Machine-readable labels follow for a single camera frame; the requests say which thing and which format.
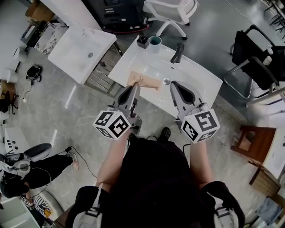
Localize metal sink rack stand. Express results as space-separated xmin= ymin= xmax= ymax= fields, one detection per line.
xmin=84 ymin=43 xmax=123 ymax=96

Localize person's right forearm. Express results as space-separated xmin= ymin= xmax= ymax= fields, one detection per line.
xmin=189 ymin=140 xmax=213 ymax=190

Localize black headset on floor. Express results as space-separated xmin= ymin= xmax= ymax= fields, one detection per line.
xmin=26 ymin=64 xmax=43 ymax=83

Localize white basin on wooden cabinet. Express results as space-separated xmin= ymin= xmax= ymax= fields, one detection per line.
xmin=262 ymin=128 xmax=285 ymax=179

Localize cardboard box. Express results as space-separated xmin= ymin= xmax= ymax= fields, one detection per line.
xmin=25 ymin=0 xmax=55 ymax=22

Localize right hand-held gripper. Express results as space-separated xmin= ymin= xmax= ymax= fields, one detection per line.
xmin=169 ymin=81 xmax=221 ymax=144

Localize pale round cup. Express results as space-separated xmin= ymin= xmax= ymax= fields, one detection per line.
xmin=148 ymin=35 xmax=163 ymax=54

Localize white sink basin without faucet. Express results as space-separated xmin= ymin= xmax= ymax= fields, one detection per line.
xmin=47 ymin=28 xmax=118 ymax=85

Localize white table with black dots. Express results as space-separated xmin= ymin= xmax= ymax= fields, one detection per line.
xmin=4 ymin=128 xmax=31 ymax=154

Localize white desk with metal legs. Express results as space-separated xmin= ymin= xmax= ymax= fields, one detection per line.
xmin=246 ymin=89 xmax=285 ymax=122

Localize marble pattern slab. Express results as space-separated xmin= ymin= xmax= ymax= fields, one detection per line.
xmin=35 ymin=22 xmax=69 ymax=55

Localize brown wooden stool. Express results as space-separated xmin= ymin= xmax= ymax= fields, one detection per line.
xmin=230 ymin=126 xmax=277 ymax=165

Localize white sink basin with faucet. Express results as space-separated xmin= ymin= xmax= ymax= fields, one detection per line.
xmin=108 ymin=35 xmax=223 ymax=121

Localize black folding chair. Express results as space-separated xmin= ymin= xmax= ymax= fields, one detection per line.
xmin=224 ymin=24 xmax=285 ymax=100

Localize person's black shoe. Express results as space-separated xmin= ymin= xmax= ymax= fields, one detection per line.
xmin=159 ymin=127 xmax=171 ymax=142

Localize white office chair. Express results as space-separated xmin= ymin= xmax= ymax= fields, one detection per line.
xmin=142 ymin=0 xmax=200 ymax=40

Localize black faucet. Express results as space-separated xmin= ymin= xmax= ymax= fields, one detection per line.
xmin=170 ymin=42 xmax=185 ymax=64

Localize black equipment cabinet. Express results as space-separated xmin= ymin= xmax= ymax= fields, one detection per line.
xmin=82 ymin=0 xmax=150 ymax=35

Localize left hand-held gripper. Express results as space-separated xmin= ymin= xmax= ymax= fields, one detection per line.
xmin=93 ymin=82 xmax=143 ymax=141

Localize person's black clothing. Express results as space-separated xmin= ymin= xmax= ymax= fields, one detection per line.
xmin=65 ymin=137 xmax=245 ymax=228

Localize grey office chair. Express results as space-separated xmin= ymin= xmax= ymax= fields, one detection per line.
xmin=23 ymin=143 xmax=52 ymax=163

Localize person's left forearm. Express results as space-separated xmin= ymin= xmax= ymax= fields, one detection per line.
xmin=95 ymin=135 xmax=129 ymax=192

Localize black soap dispenser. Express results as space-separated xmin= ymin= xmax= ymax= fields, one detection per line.
xmin=136 ymin=32 xmax=149 ymax=49

